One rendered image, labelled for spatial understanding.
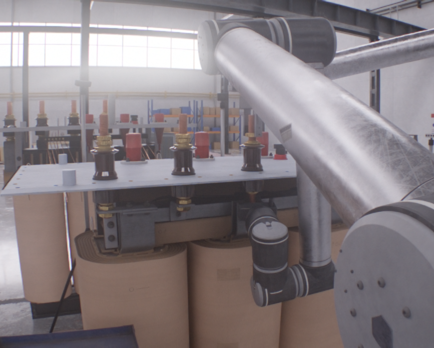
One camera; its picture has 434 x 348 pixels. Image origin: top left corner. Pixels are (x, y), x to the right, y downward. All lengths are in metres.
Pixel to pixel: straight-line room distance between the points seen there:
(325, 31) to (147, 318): 1.10
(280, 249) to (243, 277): 0.43
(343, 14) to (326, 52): 11.90
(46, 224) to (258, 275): 2.06
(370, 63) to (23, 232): 2.52
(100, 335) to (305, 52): 1.04
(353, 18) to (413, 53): 11.82
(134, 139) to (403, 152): 1.40
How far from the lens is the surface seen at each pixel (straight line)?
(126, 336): 1.28
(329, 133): 0.49
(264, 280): 1.16
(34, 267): 3.05
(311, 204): 1.14
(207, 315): 1.58
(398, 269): 0.29
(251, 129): 1.42
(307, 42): 1.06
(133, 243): 1.35
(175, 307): 1.46
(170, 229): 1.48
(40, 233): 2.96
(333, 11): 12.71
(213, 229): 1.54
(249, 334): 1.65
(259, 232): 1.10
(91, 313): 1.46
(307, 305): 1.80
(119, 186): 1.13
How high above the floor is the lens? 1.53
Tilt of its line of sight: 7 degrees down
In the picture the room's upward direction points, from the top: straight up
